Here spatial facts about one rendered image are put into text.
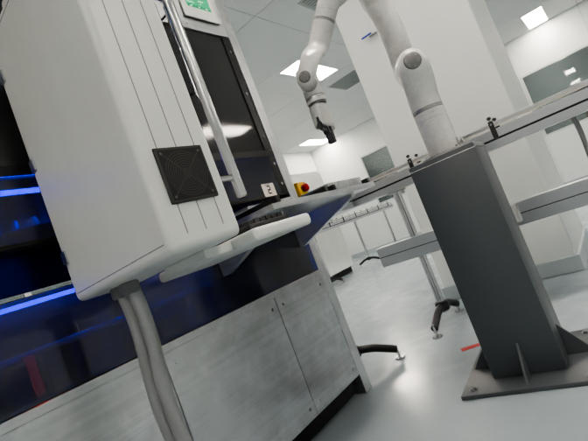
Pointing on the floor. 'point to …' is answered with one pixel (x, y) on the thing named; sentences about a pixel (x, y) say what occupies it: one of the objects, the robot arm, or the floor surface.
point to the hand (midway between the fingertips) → (331, 138)
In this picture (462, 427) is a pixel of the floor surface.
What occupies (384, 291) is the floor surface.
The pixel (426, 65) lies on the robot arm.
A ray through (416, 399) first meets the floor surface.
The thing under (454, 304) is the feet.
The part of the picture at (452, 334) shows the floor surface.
